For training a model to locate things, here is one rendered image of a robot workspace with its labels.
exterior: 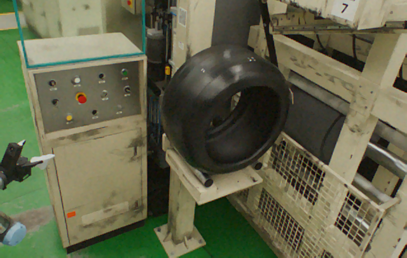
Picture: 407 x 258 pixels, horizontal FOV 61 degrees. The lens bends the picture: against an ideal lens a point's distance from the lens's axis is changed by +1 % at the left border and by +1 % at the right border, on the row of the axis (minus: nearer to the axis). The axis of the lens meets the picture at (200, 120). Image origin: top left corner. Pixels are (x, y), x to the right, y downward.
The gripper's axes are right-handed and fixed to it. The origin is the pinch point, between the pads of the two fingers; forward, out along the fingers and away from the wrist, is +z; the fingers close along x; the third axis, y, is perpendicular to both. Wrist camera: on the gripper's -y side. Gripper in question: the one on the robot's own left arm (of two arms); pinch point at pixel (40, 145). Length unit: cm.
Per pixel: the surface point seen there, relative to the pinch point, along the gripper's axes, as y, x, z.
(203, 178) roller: 6, 62, 30
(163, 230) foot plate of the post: 101, 38, 63
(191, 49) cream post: -36, 33, 57
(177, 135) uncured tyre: -16, 48, 22
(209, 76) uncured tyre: -41, 53, 31
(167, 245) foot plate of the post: 100, 46, 54
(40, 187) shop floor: 116, -65, 57
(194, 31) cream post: -45, 33, 58
